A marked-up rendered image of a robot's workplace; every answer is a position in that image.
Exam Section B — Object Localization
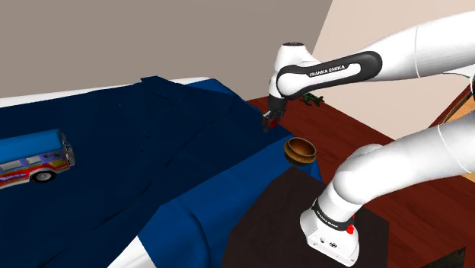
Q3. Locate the green plant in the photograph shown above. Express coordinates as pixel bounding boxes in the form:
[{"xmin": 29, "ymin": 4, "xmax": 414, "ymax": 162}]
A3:
[{"xmin": 299, "ymin": 92, "xmax": 326, "ymax": 108}]

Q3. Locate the brown wooden bowl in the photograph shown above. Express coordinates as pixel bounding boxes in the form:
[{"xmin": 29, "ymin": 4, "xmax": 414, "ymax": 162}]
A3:
[{"xmin": 283, "ymin": 136, "xmax": 317, "ymax": 167}]

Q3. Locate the bed with blue cover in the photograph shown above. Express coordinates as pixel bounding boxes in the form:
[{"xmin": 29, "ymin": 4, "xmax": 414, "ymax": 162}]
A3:
[{"xmin": 0, "ymin": 76, "xmax": 323, "ymax": 268}]

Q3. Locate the dark robot stand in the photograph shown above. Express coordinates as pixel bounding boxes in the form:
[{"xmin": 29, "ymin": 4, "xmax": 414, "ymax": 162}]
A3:
[{"xmin": 221, "ymin": 166, "xmax": 391, "ymax": 268}]

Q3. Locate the dark blue cloth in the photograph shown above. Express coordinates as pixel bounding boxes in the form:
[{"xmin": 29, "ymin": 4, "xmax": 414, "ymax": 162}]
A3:
[{"xmin": 0, "ymin": 75, "xmax": 294, "ymax": 268}]

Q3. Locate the blue toy bus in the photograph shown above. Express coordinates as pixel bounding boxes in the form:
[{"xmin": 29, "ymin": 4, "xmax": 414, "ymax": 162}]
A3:
[{"xmin": 0, "ymin": 128, "xmax": 77, "ymax": 190}]

